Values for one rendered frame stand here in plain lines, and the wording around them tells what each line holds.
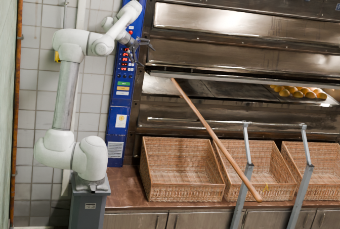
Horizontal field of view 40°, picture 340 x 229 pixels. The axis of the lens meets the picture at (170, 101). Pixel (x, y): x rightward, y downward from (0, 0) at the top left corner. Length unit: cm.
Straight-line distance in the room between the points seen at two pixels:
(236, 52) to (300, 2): 60
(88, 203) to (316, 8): 224
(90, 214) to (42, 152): 45
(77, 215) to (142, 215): 74
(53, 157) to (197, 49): 144
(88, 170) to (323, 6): 221
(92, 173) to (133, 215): 83
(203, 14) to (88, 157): 143
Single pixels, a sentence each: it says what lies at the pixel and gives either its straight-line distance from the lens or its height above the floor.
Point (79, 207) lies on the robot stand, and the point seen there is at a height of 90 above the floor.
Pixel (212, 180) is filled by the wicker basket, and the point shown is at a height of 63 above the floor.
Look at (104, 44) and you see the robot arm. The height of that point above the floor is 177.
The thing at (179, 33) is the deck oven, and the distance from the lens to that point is 337.
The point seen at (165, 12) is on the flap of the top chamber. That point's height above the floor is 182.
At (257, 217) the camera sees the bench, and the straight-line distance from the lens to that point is 367.
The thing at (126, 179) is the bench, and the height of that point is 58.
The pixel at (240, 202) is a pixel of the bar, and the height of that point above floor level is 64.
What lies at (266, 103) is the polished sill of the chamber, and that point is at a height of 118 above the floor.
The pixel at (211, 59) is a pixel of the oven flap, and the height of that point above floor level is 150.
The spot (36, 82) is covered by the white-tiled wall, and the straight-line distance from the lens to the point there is 336.
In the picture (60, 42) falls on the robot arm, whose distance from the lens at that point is 255.
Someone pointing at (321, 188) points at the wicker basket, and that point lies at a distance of 385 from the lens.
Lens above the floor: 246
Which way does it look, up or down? 22 degrees down
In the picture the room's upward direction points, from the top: 10 degrees clockwise
